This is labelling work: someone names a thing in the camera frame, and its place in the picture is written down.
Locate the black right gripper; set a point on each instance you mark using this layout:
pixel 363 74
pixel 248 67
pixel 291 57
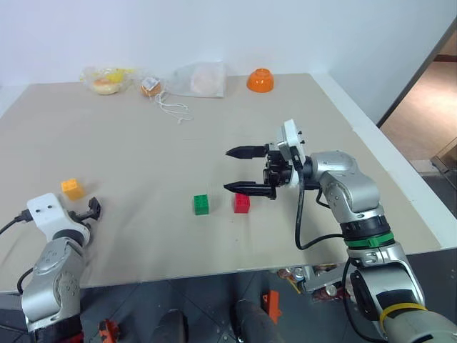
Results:
pixel 276 168

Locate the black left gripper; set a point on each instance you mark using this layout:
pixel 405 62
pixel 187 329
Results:
pixel 79 215

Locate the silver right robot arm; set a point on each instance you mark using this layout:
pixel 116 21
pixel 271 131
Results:
pixel 357 186

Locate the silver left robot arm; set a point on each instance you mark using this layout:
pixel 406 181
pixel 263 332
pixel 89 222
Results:
pixel 53 282

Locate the orange toy brick cube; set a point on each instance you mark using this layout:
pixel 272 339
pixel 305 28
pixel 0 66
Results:
pixel 73 189

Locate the red toy brick cube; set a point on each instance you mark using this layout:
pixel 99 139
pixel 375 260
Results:
pixel 242 204

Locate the green toy brick cube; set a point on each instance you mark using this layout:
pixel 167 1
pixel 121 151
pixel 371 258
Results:
pixel 201 205

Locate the orange plastic bowl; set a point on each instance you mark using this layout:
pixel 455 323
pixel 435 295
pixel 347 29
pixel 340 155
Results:
pixel 260 81

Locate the clear bag with pink disc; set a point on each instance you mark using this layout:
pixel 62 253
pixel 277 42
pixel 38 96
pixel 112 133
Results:
pixel 200 80

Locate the orange and black tool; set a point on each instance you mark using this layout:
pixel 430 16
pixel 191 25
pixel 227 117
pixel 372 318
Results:
pixel 109 330

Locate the clear bag with bread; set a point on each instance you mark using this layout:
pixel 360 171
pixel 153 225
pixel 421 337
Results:
pixel 105 80

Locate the dark rounded shape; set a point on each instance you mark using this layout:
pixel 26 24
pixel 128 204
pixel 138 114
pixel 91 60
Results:
pixel 253 321
pixel 175 327

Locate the dark metal furniture base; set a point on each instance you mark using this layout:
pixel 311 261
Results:
pixel 444 157

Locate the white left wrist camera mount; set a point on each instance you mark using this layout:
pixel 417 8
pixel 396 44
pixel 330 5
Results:
pixel 46 211

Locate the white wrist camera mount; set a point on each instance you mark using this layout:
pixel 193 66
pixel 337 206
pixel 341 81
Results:
pixel 46 211
pixel 290 134

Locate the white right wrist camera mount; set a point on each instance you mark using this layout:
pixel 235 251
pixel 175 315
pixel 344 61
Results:
pixel 290 134

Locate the orange plastic bracket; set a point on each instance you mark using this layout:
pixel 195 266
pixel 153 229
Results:
pixel 273 307

